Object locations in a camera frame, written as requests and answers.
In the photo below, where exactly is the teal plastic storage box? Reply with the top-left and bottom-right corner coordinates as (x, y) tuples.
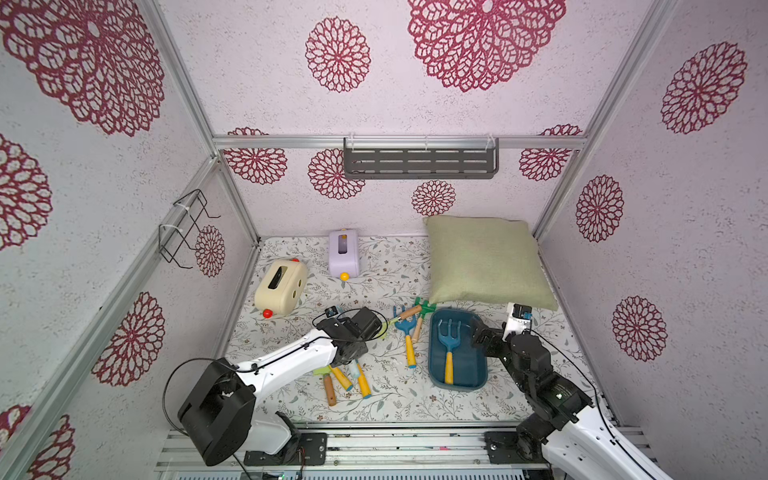
(428, 308), (488, 392)

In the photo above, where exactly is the light green trowel wooden handle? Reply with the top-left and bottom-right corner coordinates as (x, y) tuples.
(313, 366), (337, 407)

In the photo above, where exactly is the small blue rake yellow handle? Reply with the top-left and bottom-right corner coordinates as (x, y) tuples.
(394, 315), (417, 369)

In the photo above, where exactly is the light green rake wooden handle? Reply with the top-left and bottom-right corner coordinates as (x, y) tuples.
(379, 305), (422, 337)

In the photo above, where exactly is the dark green rake wooden handle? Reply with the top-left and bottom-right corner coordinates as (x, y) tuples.
(411, 297), (437, 344)

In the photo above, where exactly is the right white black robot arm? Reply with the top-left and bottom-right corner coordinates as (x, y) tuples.
(471, 320), (669, 479)

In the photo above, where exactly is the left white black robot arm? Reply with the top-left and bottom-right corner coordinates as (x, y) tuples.
(177, 307), (386, 467)

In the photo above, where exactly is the purple toy toaster box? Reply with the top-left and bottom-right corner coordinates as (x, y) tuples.
(328, 229), (360, 282)

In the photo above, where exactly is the cream toy tissue box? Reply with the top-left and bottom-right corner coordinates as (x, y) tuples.
(254, 259), (309, 319)

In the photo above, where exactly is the green square pillow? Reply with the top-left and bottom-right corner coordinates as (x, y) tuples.
(425, 215), (558, 311)

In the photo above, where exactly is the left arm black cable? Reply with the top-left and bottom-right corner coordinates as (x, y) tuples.
(160, 305), (391, 480)

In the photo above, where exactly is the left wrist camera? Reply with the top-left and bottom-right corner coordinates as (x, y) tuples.
(324, 306), (340, 318)

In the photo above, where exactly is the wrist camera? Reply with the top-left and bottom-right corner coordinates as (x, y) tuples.
(324, 306), (340, 318)
(502, 303), (533, 340)

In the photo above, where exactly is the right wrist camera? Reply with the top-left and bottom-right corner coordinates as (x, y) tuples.
(502, 303), (533, 340)

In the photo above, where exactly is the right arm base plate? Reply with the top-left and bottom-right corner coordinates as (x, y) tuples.
(484, 430), (547, 465)

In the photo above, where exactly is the aluminium front rail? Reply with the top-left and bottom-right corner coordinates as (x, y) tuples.
(154, 423), (551, 477)

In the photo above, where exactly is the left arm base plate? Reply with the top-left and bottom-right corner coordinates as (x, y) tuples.
(243, 432), (328, 467)

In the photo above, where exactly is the grey wall shelf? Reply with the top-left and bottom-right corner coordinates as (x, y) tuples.
(342, 137), (499, 181)

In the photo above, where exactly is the black wire wall rack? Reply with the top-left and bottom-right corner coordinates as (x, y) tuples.
(156, 188), (220, 270)

